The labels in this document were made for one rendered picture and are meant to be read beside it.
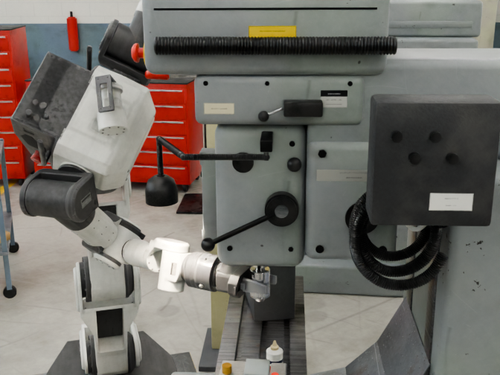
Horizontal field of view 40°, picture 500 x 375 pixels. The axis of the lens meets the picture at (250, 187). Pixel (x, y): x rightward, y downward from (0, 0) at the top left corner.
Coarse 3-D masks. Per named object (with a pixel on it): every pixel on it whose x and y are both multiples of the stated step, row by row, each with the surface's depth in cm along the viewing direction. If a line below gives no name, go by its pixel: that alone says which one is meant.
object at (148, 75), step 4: (148, 72) 156; (148, 76) 156; (152, 76) 156; (156, 76) 155; (160, 76) 155; (164, 76) 155; (168, 76) 155; (172, 76) 156; (176, 76) 156; (180, 76) 156; (184, 76) 156; (188, 76) 156; (192, 76) 155; (196, 76) 155
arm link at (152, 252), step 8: (152, 240) 172; (160, 240) 169; (168, 240) 169; (176, 240) 172; (152, 248) 171; (160, 248) 168; (168, 248) 166; (176, 248) 165; (184, 248) 166; (144, 256) 174; (152, 256) 174; (160, 256) 175; (144, 264) 174; (152, 264) 174; (160, 264) 175
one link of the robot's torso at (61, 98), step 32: (64, 64) 169; (32, 96) 165; (64, 96) 166; (96, 96) 168; (128, 96) 170; (32, 128) 163; (64, 128) 164; (96, 128) 166; (128, 128) 168; (64, 160) 166; (96, 160) 164; (128, 160) 169
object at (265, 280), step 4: (252, 276) 157; (264, 276) 157; (268, 276) 157; (256, 280) 157; (260, 280) 157; (264, 280) 157; (268, 280) 158; (268, 284) 158; (268, 288) 158; (252, 292) 159; (268, 292) 159; (252, 296) 159; (256, 296) 158; (260, 296) 158; (264, 296) 158; (268, 296) 159
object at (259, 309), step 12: (288, 276) 194; (276, 288) 194; (288, 288) 195; (252, 300) 197; (276, 300) 195; (288, 300) 196; (252, 312) 198; (264, 312) 196; (276, 312) 197; (288, 312) 197
